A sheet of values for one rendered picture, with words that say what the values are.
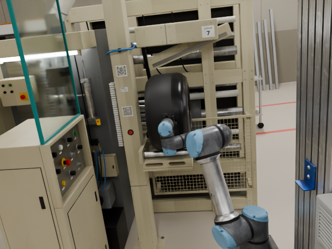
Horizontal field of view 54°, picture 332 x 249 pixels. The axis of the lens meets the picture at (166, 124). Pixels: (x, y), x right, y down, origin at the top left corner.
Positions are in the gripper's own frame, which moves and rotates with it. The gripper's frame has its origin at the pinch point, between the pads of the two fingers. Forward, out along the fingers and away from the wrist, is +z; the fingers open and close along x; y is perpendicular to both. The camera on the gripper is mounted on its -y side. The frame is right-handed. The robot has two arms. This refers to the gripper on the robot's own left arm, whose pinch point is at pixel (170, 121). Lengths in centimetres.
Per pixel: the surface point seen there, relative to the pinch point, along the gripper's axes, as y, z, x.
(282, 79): -37, 656, -228
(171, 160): -30.9, 14.3, 3.5
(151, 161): -30.9, 14.4, 17.7
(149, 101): 13.3, 4.5, 13.1
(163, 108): 8.4, 2.0, 4.1
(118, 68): 36, 17, 34
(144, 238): -102, 32, 34
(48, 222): -43, -48, 68
